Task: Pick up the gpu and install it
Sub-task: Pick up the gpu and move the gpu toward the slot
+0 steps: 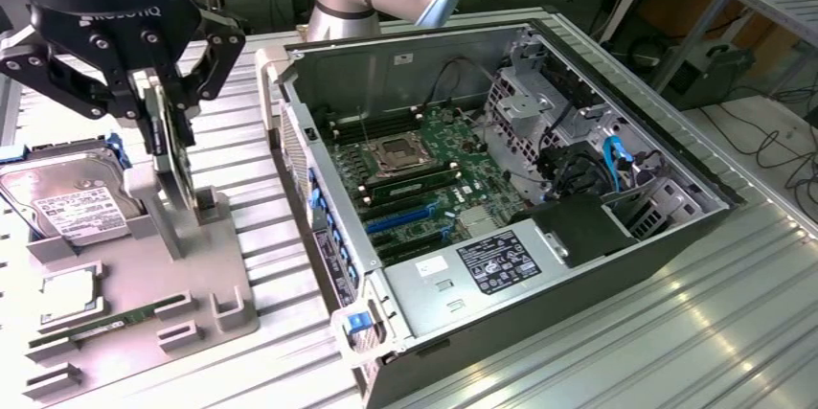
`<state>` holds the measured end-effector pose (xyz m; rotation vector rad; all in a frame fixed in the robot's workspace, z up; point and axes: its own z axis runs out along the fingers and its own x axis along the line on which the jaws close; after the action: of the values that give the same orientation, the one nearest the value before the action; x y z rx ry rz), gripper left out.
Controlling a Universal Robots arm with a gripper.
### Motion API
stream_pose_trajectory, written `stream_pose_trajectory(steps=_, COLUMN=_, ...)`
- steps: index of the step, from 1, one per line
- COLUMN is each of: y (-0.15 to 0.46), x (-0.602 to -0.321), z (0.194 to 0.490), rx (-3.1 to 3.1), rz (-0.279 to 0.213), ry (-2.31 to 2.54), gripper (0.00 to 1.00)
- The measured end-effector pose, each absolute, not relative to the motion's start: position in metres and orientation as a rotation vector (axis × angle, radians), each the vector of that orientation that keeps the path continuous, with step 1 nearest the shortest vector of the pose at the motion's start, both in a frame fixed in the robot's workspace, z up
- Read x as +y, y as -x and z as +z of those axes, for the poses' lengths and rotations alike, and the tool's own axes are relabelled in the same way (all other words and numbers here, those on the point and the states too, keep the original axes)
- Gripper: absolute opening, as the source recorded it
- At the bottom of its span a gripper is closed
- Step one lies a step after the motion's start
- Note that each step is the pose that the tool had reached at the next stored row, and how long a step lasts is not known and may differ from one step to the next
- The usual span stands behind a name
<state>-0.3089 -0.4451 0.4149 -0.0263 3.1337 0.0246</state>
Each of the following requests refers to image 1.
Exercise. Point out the green Dell motherboard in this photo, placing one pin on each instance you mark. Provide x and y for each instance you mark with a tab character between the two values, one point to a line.
447	160

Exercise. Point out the silver hard disk drive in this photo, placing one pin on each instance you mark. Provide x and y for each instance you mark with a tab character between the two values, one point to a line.
70	198

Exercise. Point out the graphics card with black fan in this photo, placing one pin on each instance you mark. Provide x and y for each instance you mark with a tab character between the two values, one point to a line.
174	174

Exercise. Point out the thin metal locking lever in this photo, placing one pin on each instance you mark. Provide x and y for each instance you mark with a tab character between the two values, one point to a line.
365	126

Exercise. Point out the green RAM stick on rack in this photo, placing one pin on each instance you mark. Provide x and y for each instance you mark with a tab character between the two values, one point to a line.
106	325

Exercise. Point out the blue case release latch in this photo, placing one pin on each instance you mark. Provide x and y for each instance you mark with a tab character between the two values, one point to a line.
358	323

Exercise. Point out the black plastic air shroud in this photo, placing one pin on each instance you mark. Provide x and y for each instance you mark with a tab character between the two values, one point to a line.
582	227

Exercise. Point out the grey power supply unit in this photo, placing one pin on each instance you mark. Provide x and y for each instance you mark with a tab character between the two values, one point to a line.
473	279

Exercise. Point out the black RAM slot bank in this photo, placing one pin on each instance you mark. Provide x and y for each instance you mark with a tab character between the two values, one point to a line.
377	126

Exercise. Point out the open black PC case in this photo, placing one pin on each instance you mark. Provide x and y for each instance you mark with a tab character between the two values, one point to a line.
498	332

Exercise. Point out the grey metal frame table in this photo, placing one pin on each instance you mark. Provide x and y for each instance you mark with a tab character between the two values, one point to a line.
761	11

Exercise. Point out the silver metal disk bay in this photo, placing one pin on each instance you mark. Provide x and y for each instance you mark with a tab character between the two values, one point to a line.
521	102

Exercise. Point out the green installed RAM stick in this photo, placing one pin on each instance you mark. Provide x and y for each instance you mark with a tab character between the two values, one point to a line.
409	188

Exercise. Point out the silver CPU chip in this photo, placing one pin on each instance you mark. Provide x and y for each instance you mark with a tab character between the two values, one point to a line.
71	298

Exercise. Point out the silver chipset heatsink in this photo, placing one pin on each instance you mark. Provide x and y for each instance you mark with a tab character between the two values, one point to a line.
481	218

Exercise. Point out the blue expansion slot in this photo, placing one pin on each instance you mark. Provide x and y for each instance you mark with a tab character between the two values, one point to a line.
399	218

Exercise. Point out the black box on floor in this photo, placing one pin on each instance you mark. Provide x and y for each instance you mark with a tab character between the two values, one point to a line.
709	76

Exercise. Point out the grey plastic parts rack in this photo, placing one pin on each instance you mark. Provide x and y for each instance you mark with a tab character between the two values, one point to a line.
191	256

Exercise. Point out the black expansion slot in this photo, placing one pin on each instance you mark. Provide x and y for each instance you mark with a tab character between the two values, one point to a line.
409	245

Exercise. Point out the CPU socket with metal frame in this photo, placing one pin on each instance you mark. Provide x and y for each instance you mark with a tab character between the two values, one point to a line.
395	154

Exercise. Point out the blue plastic disk carrier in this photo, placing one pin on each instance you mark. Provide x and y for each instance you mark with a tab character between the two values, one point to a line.
118	145

